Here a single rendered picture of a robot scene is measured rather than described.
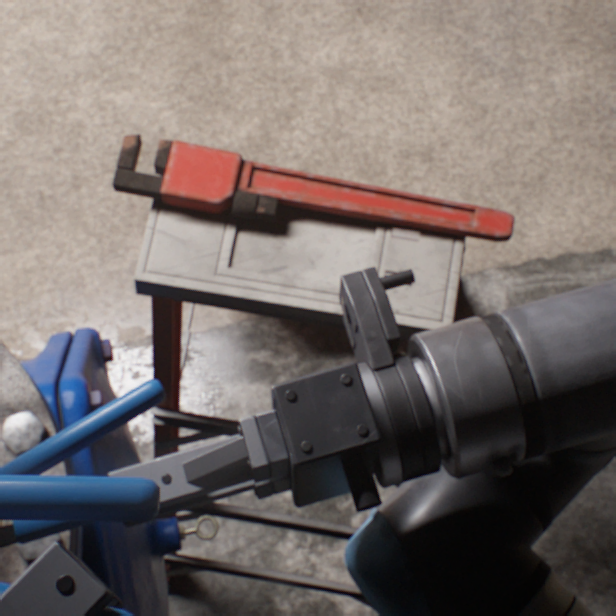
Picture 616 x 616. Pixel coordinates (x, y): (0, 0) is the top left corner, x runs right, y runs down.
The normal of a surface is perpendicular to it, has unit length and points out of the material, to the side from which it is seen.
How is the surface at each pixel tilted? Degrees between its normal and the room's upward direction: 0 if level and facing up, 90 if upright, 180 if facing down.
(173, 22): 0
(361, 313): 0
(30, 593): 0
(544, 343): 12
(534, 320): 34
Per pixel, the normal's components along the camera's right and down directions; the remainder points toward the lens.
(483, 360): -0.06, -0.52
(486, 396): 0.07, -0.12
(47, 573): 0.00, -0.33
